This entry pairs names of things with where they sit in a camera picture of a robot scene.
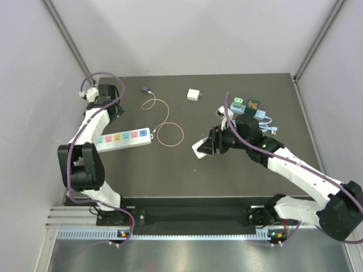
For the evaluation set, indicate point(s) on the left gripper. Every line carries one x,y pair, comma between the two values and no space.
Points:
119,111

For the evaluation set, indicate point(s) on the light green usb charger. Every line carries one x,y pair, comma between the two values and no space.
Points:
237,102

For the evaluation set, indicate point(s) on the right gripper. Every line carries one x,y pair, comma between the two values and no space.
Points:
210,147

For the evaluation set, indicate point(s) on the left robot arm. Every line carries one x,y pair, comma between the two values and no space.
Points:
81,167

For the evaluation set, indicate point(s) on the white multicolour power strip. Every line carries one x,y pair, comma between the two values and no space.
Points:
123,140

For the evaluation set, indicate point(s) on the grey small plug adapter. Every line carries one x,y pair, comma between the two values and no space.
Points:
145,90

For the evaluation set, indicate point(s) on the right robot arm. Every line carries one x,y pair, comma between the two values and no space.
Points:
335,207

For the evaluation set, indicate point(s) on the white cube socket adapter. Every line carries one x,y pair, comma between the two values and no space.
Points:
202,148

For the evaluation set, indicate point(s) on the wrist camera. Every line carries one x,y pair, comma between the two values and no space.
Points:
222,114
90,95

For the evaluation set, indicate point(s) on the white charger at back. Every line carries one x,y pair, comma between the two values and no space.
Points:
193,95

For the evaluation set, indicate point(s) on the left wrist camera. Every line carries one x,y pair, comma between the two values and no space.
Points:
90,95

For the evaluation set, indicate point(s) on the slotted cable duct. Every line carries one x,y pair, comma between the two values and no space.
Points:
118,235

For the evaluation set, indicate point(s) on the dark green cube adapter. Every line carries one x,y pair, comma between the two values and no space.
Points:
252,106

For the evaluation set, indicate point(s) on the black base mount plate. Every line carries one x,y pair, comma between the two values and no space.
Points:
198,215

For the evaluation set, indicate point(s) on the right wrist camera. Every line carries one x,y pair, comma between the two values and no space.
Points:
222,114

